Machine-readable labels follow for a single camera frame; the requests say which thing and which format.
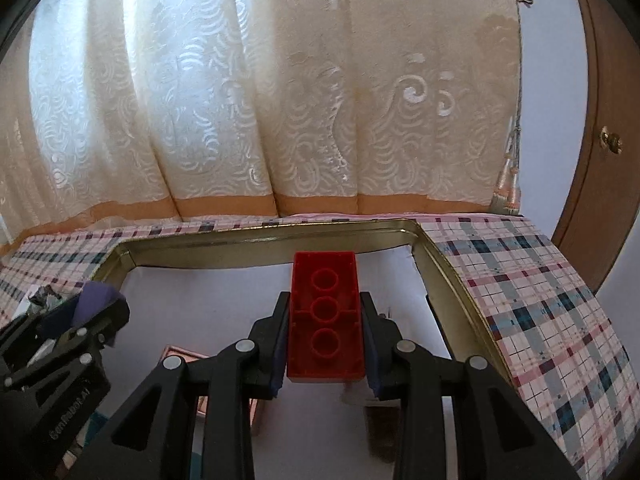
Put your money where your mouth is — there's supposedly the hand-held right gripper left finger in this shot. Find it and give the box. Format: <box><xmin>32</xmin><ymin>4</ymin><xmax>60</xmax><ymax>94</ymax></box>
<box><xmin>75</xmin><ymin>290</ymin><xmax>292</xmax><ymax>480</ymax></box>

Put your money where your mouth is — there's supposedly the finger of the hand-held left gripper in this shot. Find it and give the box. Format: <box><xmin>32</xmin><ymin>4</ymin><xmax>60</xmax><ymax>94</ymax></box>
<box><xmin>0</xmin><ymin>305</ymin><xmax>81</xmax><ymax>356</ymax></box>
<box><xmin>2</xmin><ymin>297</ymin><xmax>130</xmax><ymax>391</ymax></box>

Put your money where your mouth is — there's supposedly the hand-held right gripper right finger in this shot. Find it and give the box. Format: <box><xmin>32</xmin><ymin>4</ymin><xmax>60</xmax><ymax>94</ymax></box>
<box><xmin>359</xmin><ymin>290</ymin><xmax>566</xmax><ymax>480</ymax></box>

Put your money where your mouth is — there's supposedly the purple block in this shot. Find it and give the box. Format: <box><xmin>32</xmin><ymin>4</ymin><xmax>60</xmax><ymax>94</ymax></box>
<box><xmin>75</xmin><ymin>282</ymin><xmax>123</xmax><ymax>326</ymax></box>

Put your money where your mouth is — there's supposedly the blue building block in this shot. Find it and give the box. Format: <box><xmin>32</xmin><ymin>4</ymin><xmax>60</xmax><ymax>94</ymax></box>
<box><xmin>80</xmin><ymin>410</ymin><xmax>108</xmax><ymax>441</ymax></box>

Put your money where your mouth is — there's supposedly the red building block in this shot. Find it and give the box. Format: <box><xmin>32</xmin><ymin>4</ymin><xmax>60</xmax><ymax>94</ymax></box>
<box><xmin>286</xmin><ymin>251</ymin><xmax>366</xmax><ymax>380</ymax></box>

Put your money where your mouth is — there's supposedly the dark brown block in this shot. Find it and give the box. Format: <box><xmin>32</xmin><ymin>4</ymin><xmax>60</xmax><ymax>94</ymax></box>
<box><xmin>365</xmin><ymin>405</ymin><xmax>401</xmax><ymax>461</ymax></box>

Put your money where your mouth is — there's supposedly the copper box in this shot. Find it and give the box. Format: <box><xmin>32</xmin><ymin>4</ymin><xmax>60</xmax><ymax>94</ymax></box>
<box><xmin>159</xmin><ymin>344</ymin><xmax>261</xmax><ymax>436</ymax></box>

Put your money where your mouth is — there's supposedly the gold tin box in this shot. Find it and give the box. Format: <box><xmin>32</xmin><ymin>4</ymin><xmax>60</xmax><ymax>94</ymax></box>
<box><xmin>92</xmin><ymin>218</ymin><xmax>516</xmax><ymax>461</ymax></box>

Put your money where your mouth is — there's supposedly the white paper sheet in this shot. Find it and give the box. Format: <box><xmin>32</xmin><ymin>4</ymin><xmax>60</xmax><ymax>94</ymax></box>
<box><xmin>122</xmin><ymin>250</ymin><xmax>453</xmax><ymax>480</ymax></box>

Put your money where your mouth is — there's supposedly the cream patterned curtain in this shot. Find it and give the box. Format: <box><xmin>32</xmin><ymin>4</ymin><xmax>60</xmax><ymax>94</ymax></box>
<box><xmin>0</xmin><ymin>0</ymin><xmax>523</xmax><ymax>251</ymax></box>

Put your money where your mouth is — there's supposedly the brass door knob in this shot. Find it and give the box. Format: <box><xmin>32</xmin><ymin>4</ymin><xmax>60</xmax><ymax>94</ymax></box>
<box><xmin>599</xmin><ymin>127</ymin><xmax>624</xmax><ymax>156</ymax></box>

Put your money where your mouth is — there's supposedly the brown wooden door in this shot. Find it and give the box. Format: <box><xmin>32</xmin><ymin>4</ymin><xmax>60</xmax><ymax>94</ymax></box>
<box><xmin>550</xmin><ymin>0</ymin><xmax>640</xmax><ymax>296</ymax></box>

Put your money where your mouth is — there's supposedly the tasselled curtain tieback rope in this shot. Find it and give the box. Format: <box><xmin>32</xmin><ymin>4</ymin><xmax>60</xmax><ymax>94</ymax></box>
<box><xmin>487</xmin><ymin>0</ymin><xmax>526</xmax><ymax>216</ymax></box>

